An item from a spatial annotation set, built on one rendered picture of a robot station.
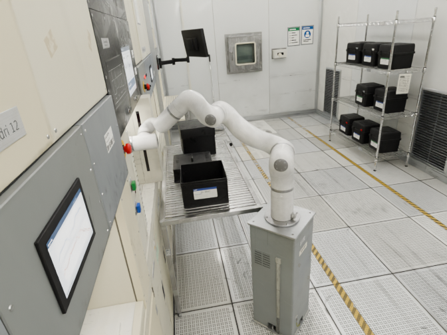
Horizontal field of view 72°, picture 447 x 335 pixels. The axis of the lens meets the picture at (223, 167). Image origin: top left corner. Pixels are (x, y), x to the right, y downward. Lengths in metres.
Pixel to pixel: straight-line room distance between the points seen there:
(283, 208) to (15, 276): 1.35
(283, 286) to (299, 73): 5.09
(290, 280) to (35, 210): 1.47
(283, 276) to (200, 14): 4.92
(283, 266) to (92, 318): 0.96
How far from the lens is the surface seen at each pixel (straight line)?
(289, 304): 1.91
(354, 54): 4.65
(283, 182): 1.54
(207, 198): 1.83
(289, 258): 1.68
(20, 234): 0.45
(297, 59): 6.36
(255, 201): 1.87
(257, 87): 6.17
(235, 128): 1.50
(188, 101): 1.52
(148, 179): 1.98
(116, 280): 1.18
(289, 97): 6.42
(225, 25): 5.97
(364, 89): 4.39
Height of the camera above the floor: 1.72
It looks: 24 degrees down
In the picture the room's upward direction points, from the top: 5 degrees counter-clockwise
